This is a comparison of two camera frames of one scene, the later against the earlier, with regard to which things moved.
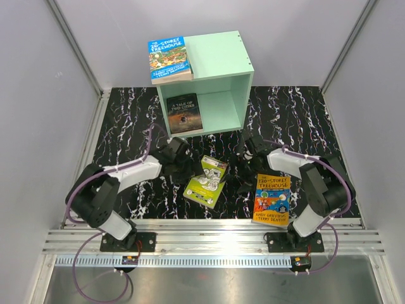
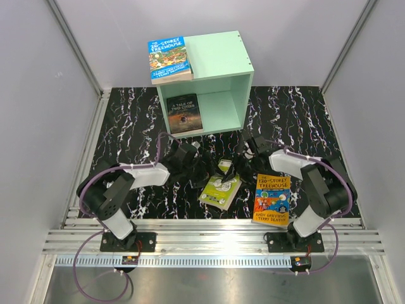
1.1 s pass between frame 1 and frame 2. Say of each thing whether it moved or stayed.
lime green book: moved
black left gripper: moved
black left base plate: stayed
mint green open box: stayed
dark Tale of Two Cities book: stayed
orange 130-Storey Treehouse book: stayed
